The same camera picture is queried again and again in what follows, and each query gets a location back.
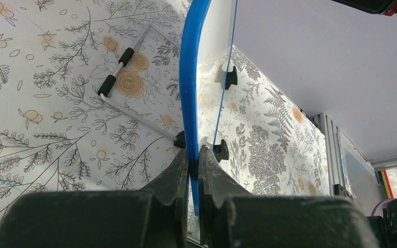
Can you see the floral table cloth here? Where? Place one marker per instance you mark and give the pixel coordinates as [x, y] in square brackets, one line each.
[90, 100]

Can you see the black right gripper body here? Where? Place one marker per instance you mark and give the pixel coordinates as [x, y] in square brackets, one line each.
[380, 7]

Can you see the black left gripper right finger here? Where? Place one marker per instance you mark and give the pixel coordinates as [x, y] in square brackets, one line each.
[231, 216]

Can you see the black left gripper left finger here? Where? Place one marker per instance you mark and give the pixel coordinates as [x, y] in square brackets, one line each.
[153, 216]

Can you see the blue framed whiteboard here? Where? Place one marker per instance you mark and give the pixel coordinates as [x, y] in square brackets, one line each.
[204, 76]

